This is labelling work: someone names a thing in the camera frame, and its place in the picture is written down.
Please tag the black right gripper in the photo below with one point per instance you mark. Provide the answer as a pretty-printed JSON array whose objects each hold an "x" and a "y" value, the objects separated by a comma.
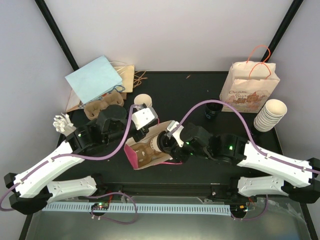
[{"x": 178, "y": 155}]

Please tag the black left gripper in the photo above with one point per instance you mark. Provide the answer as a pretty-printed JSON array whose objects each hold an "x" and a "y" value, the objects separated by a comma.
[{"x": 145, "y": 130}]

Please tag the cream paper bag pink sides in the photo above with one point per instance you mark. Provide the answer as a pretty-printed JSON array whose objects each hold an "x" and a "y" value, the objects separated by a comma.
[{"x": 154, "y": 130}]

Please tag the brown pulp cup carrier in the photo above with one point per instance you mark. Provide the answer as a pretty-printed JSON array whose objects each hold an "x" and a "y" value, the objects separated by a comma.
[{"x": 143, "y": 155}]

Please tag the black coffee cup lid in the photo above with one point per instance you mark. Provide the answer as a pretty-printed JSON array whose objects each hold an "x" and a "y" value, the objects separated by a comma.
[{"x": 164, "y": 143}]

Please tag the black lid stack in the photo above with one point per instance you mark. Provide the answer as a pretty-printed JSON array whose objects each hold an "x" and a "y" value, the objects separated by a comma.
[{"x": 212, "y": 110}]

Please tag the white paper coffee cup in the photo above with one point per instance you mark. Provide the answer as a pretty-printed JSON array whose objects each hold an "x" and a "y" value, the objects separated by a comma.
[{"x": 154, "y": 144}]

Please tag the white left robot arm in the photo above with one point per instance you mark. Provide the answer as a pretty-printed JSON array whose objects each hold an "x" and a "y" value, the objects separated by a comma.
[{"x": 99, "y": 139}]

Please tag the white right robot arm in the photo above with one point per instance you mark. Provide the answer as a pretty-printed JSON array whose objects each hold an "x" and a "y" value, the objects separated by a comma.
[{"x": 285, "y": 176}]

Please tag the small stack paper cups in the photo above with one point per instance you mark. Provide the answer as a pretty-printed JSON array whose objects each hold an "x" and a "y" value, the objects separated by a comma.
[{"x": 143, "y": 99}]

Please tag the brown kraft paper bag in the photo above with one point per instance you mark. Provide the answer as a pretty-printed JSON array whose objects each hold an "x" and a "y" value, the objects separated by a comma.
[{"x": 130, "y": 78}]

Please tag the stacked pulp cup carriers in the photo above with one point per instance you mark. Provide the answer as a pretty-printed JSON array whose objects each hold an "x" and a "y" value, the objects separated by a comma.
[{"x": 93, "y": 108}]

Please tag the light blue paper bag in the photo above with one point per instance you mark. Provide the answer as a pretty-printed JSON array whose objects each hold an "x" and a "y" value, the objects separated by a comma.
[{"x": 94, "y": 79}]

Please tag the patterned flat paper bag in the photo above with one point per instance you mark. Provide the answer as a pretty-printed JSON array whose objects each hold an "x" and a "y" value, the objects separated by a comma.
[{"x": 74, "y": 103}]

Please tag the Cream Bear printed paper bag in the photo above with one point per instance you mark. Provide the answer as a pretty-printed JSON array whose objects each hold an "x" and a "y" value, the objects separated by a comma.
[{"x": 249, "y": 84}]

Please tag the tall stack paper cups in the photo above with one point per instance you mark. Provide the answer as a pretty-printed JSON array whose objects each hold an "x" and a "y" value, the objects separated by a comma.
[{"x": 270, "y": 115}]

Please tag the light blue slotted cable duct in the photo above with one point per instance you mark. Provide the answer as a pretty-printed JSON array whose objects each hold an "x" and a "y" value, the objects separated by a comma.
[{"x": 140, "y": 208}]

